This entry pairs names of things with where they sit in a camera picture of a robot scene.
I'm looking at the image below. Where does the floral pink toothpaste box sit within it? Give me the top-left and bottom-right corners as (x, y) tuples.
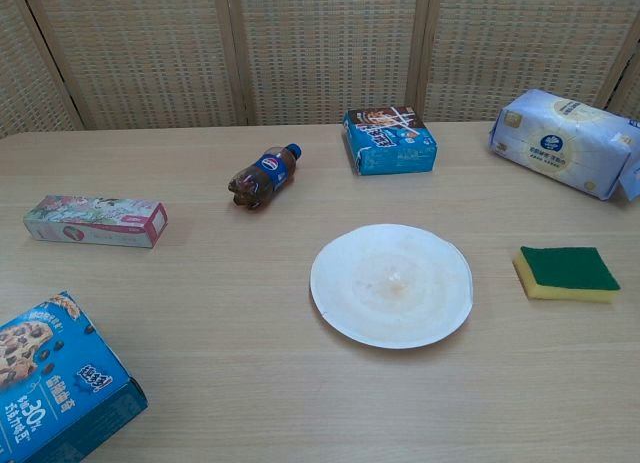
(23, 194), (169, 249)

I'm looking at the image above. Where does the white paper plate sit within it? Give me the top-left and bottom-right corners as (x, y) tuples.
(309, 223), (474, 351)

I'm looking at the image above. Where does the blue chocolate cookie box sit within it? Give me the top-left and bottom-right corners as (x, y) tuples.
(0, 290), (149, 463)

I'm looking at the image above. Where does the white tissue paper pack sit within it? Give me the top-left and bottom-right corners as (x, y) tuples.
(488, 88), (640, 203)

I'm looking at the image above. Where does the pepsi cola plastic bottle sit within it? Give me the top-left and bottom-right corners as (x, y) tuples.
(228, 142), (304, 212)

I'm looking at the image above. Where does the green and yellow sponge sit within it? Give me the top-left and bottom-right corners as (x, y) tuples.
(512, 245), (622, 306)

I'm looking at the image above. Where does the blue snack stick box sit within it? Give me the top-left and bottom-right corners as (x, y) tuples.
(342, 105), (438, 176)

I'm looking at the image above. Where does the woven folding screen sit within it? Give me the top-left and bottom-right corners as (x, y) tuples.
(0, 0), (640, 140)

